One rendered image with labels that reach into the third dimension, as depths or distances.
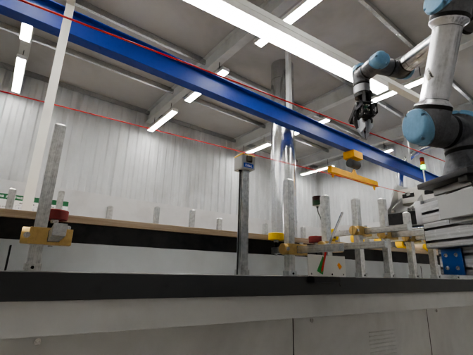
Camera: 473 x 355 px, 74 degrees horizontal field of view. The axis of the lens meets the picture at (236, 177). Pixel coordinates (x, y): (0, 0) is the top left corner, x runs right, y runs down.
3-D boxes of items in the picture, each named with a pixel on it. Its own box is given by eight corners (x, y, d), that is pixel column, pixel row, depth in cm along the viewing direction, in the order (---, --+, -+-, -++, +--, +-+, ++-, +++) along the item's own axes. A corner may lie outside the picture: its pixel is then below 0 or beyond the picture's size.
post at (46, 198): (38, 273, 93) (67, 124, 106) (24, 273, 91) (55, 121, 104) (37, 273, 95) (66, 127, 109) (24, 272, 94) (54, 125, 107)
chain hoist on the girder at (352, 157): (364, 174, 666) (362, 153, 679) (355, 171, 646) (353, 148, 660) (353, 177, 686) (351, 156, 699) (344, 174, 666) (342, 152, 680)
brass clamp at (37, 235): (70, 246, 97) (73, 229, 99) (18, 242, 91) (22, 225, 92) (69, 246, 102) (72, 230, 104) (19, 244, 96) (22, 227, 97)
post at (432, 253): (440, 282, 205) (430, 209, 219) (437, 282, 203) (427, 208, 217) (434, 282, 208) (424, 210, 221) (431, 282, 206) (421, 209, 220)
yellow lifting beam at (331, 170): (379, 190, 706) (377, 177, 715) (331, 175, 607) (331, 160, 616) (374, 191, 713) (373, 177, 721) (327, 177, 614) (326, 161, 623)
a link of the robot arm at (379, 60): (397, 52, 138) (380, 67, 148) (374, 47, 136) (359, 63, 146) (399, 67, 136) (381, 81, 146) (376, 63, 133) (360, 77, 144)
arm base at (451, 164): (510, 173, 100) (504, 144, 103) (467, 170, 99) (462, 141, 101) (470, 185, 115) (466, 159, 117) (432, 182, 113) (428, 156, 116)
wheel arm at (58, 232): (65, 239, 76) (69, 222, 78) (49, 239, 75) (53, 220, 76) (55, 247, 112) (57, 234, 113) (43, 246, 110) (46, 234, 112)
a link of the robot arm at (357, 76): (358, 59, 146) (348, 70, 154) (360, 79, 143) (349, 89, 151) (373, 62, 148) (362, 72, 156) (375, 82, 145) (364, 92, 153)
